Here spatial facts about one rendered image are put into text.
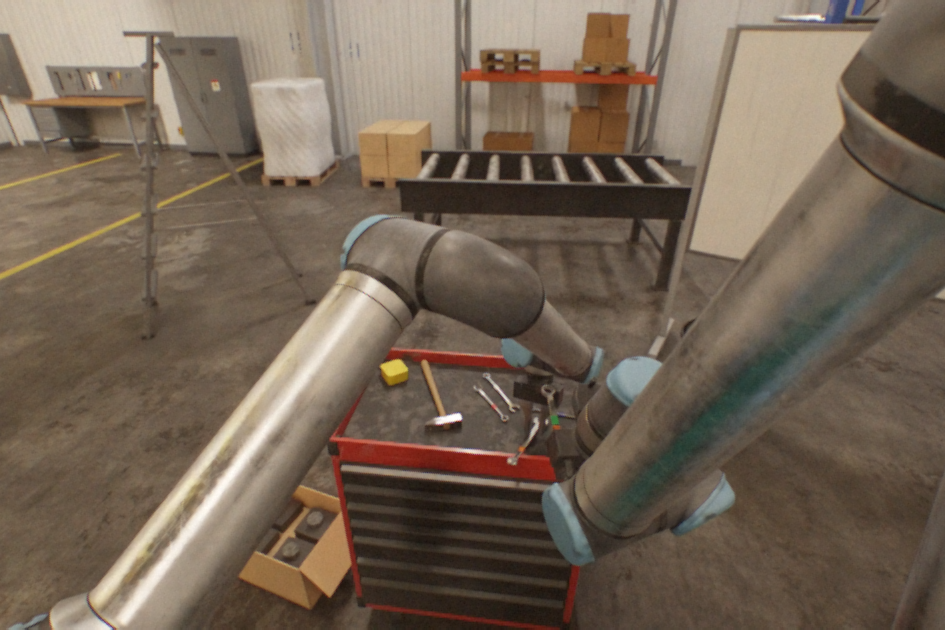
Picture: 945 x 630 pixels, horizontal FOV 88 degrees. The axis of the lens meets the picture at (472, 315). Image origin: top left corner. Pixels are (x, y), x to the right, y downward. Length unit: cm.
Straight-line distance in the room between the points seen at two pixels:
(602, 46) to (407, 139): 296
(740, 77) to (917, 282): 286
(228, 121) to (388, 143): 356
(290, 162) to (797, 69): 623
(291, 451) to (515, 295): 32
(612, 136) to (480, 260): 742
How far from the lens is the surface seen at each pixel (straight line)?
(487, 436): 144
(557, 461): 85
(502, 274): 62
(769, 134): 316
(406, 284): 64
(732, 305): 34
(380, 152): 728
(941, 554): 50
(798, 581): 260
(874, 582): 277
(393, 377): 162
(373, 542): 166
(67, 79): 1215
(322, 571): 209
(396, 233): 67
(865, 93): 28
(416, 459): 139
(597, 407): 74
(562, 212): 417
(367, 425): 150
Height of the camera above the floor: 190
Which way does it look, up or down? 30 degrees down
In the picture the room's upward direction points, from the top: straight up
